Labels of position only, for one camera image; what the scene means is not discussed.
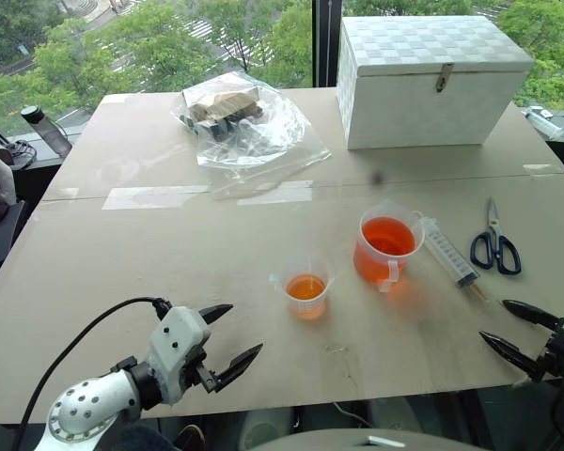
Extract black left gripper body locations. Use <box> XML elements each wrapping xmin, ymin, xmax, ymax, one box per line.
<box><xmin>178</xmin><ymin>344</ymin><xmax>218</xmax><ymax>395</ymax></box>

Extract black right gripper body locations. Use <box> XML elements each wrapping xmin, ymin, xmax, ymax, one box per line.
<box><xmin>537</xmin><ymin>328</ymin><xmax>564</xmax><ymax>376</ymax></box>

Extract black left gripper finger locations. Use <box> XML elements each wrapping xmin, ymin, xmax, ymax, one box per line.
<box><xmin>213</xmin><ymin>342</ymin><xmax>265</xmax><ymax>394</ymax></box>
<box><xmin>199</xmin><ymin>303</ymin><xmax>235</xmax><ymax>326</ymax></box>

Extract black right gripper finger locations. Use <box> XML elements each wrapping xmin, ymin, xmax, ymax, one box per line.
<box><xmin>478</xmin><ymin>331</ymin><xmax>547</xmax><ymax>383</ymax></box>
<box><xmin>502</xmin><ymin>299</ymin><xmax>564</xmax><ymax>331</ymax></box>

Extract small beaker orange liquid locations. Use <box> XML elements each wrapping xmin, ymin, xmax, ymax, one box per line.
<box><xmin>268</xmin><ymin>255</ymin><xmax>337</xmax><ymax>322</ymax></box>

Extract clear plastic syringe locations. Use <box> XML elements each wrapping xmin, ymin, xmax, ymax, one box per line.
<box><xmin>415</xmin><ymin>212</ymin><xmax>505</xmax><ymax>307</ymax></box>

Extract large cup with orange liquid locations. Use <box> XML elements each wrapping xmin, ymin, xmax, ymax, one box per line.
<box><xmin>352</xmin><ymin>198</ymin><xmax>427</xmax><ymax>294</ymax></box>

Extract dark water bottle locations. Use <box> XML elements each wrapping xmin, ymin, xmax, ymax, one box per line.
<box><xmin>20</xmin><ymin>104</ymin><xmax>73</xmax><ymax>159</ymax></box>

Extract white rounded shape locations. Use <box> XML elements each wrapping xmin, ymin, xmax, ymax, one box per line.
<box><xmin>241</xmin><ymin>407</ymin><xmax>296</xmax><ymax>451</ymax></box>

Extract dark shoe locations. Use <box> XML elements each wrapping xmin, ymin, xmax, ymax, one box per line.
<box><xmin>175</xmin><ymin>424</ymin><xmax>206</xmax><ymax>451</ymax></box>

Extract grey rounded shape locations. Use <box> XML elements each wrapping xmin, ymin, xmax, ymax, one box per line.
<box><xmin>247</xmin><ymin>428</ymin><xmax>491</xmax><ymax>451</ymax></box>

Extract wide clear tape strip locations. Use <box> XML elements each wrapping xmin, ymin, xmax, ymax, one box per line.
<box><xmin>102</xmin><ymin>184</ymin><xmax>211</xmax><ymax>210</ymax></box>
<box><xmin>236</xmin><ymin>179</ymin><xmax>314</xmax><ymax>208</ymax></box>

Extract clear plastic bag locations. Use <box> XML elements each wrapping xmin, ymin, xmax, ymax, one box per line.
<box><xmin>169</xmin><ymin>70</ymin><xmax>333</xmax><ymax>182</ymax></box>

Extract brown blocks and black parts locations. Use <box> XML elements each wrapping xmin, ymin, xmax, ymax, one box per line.
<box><xmin>181</xmin><ymin>86</ymin><xmax>264</xmax><ymax>141</ymax></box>

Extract black chair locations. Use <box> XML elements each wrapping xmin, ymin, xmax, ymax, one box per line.
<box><xmin>0</xmin><ymin>200</ymin><xmax>27</xmax><ymax>270</ymax></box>

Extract white checkered lidded box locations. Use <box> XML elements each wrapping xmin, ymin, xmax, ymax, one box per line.
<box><xmin>336</xmin><ymin>15</ymin><xmax>536</xmax><ymax>151</ymax></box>

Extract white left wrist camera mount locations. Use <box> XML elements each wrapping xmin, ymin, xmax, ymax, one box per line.
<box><xmin>147</xmin><ymin>305</ymin><xmax>213</xmax><ymax>406</ymax></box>

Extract blue handled scissors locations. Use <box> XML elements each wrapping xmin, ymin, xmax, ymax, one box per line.
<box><xmin>469</xmin><ymin>197</ymin><xmax>523</xmax><ymax>276</ymax></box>

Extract tangled black cables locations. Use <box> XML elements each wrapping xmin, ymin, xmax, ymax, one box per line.
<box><xmin>3</xmin><ymin>137</ymin><xmax>39</xmax><ymax>166</ymax></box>

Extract black window frame post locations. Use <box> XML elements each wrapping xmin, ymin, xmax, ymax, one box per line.
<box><xmin>311</xmin><ymin>0</ymin><xmax>345</xmax><ymax>88</ymax></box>

